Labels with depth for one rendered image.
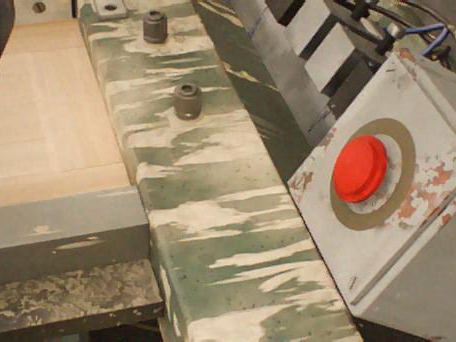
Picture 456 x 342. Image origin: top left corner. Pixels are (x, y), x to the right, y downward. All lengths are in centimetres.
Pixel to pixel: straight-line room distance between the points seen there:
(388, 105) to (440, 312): 12
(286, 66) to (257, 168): 19
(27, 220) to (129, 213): 8
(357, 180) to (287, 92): 45
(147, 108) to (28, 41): 21
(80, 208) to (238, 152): 15
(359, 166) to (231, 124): 35
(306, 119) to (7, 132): 28
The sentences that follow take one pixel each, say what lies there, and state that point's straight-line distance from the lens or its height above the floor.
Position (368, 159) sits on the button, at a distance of 57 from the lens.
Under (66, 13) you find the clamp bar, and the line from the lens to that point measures 112.
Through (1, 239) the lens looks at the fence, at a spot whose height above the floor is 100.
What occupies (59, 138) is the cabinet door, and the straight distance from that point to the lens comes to 95.
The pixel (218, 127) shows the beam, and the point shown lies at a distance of 91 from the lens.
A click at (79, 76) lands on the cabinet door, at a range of 103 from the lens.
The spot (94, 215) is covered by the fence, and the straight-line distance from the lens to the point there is 84.
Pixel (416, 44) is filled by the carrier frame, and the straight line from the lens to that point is 178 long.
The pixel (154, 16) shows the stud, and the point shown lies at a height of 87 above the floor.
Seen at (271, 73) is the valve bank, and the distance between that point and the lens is 105.
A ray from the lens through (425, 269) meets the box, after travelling 57.
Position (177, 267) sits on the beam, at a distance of 77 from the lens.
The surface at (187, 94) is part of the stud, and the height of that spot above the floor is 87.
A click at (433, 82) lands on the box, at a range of 59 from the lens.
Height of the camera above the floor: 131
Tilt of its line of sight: 33 degrees down
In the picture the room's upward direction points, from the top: 69 degrees counter-clockwise
